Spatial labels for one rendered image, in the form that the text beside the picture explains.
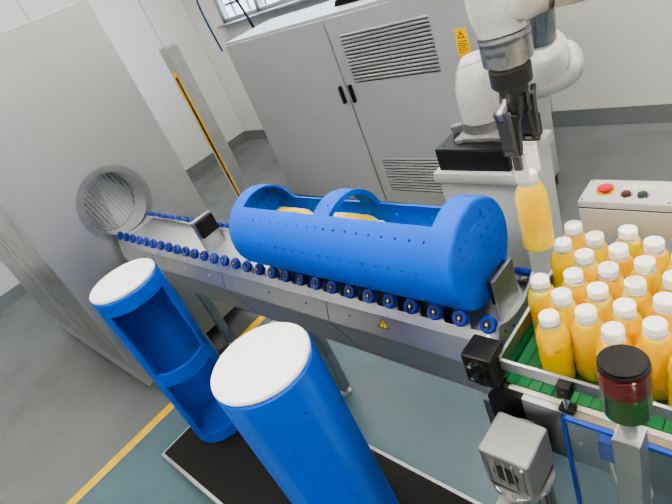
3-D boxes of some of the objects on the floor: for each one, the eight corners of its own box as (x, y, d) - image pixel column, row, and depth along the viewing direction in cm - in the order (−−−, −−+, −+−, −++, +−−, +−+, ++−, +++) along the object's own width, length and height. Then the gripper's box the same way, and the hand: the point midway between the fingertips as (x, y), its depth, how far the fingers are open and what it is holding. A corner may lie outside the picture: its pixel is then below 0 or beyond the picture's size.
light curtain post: (317, 330, 299) (169, 44, 213) (324, 332, 294) (176, 42, 208) (311, 337, 295) (157, 50, 209) (318, 340, 291) (164, 48, 205)
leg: (233, 338, 322) (184, 262, 290) (239, 341, 318) (189, 264, 286) (227, 345, 319) (176, 268, 287) (232, 347, 315) (182, 270, 283)
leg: (345, 386, 254) (297, 293, 223) (354, 389, 250) (306, 295, 219) (339, 394, 251) (289, 301, 220) (347, 398, 247) (297, 304, 216)
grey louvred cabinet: (332, 173, 483) (269, 19, 409) (561, 180, 334) (526, -60, 261) (295, 204, 455) (221, 45, 382) (527, 227, 306) (478, -27, 233)
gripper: (510, 48, 98) (528, 157, 109) (467, 84, 89) (492, 198, 101) (548, 42, 92) (563, 157, 104) (506, 80, 84) (528, 200, 96)
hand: (526, 163), depth 101 cm, fingers closed on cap, 4 cm apart
